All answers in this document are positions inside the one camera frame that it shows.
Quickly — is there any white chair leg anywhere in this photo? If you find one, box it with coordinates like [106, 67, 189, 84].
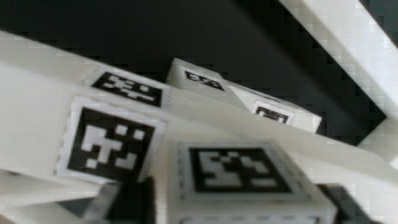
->
[168, 58, 234, 103]
[230, 83, 322, 133]

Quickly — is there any white tagged cube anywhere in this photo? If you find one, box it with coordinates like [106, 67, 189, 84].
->
[168, 142, 338, 224]

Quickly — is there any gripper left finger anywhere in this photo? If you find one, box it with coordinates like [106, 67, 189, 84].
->
[81, 175, 159, 224]

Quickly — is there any white chair back frame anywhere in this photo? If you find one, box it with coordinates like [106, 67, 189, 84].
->
[0, 31, 398, 224]

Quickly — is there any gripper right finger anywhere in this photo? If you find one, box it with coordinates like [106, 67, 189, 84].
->
[319, 184, 383, 224]

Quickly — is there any white U-shaped fence frame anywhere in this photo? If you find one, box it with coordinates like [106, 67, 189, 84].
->
[280, 0, 398, 169]

